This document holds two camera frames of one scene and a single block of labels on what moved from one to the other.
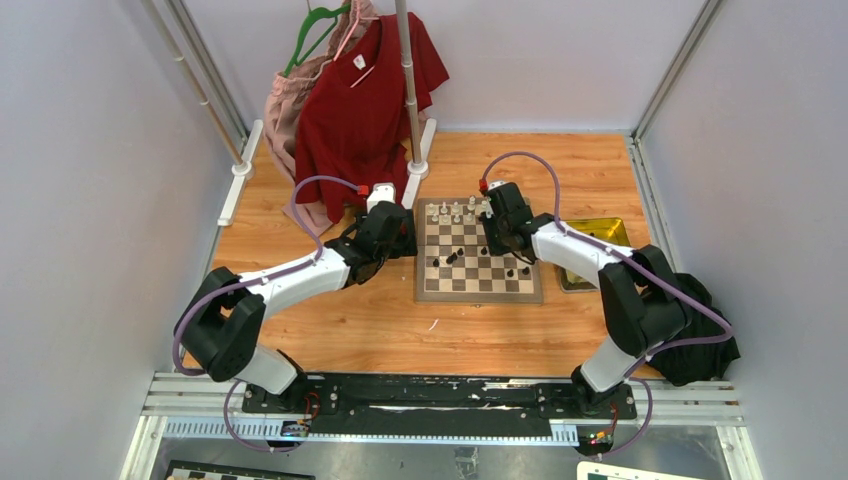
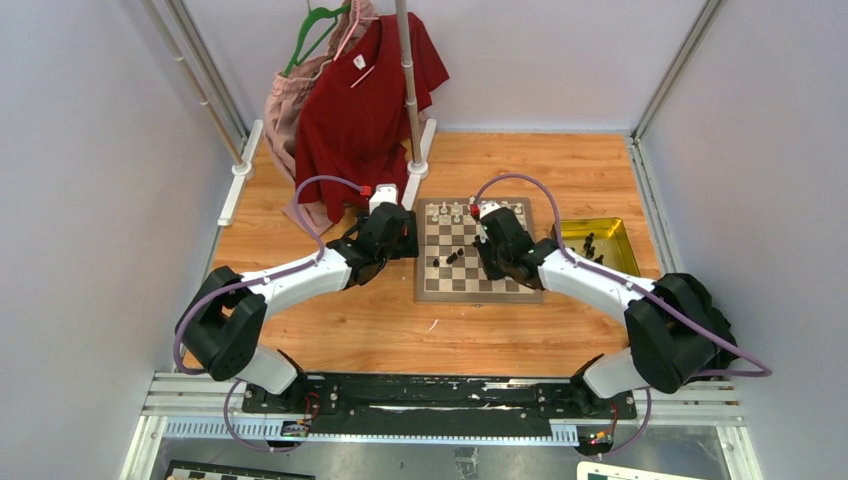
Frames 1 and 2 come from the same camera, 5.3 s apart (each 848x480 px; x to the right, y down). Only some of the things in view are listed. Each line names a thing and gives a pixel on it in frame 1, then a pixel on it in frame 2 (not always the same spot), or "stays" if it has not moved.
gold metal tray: [609, 231] stays
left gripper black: [405, 243] stays
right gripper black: [489, 219] -> [483, 244]
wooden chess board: [452, 264] stays
